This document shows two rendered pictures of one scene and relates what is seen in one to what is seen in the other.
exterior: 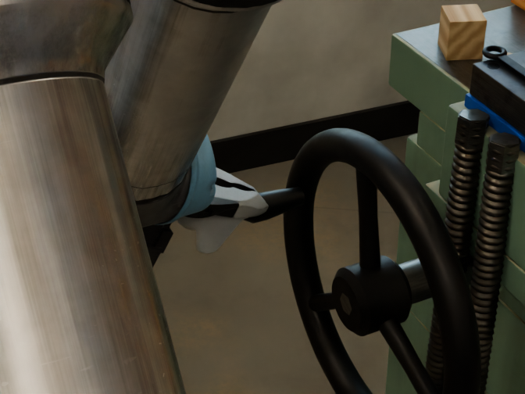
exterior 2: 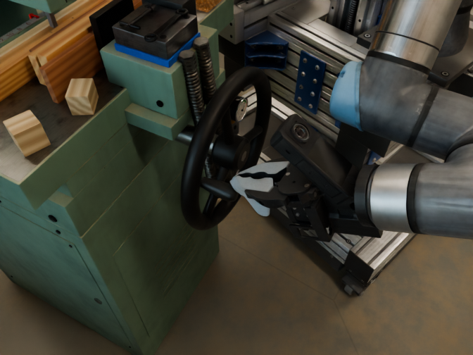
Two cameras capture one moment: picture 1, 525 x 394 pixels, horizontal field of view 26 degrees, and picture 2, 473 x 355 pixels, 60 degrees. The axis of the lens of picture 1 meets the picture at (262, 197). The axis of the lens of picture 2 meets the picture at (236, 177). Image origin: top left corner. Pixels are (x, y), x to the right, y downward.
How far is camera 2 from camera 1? 1.07 m
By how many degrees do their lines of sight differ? 83
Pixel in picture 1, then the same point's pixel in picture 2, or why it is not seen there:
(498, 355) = (152, 184)
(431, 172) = (89, 191)
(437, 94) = (72, 156)
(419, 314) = (116, 247)
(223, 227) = not seen: hidden behind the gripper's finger
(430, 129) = (77, 177)
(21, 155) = not seen: outside the picture
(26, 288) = not seen: outside the picture
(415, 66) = (48, 169)
